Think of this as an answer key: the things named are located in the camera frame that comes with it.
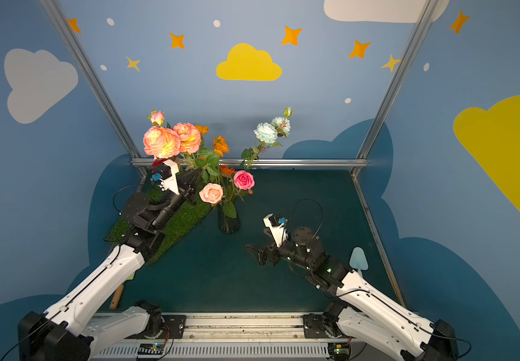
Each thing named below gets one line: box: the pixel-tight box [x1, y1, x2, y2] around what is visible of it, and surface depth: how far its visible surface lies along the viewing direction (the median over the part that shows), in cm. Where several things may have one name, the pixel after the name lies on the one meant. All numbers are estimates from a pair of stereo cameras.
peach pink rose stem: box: [199, 182, 224, 207], surface depth 59 cm
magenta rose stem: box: [232, 169, 256, 195], surface depth 61 cm
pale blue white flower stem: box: [240, 106, 294, 170], surface depth 71 cm
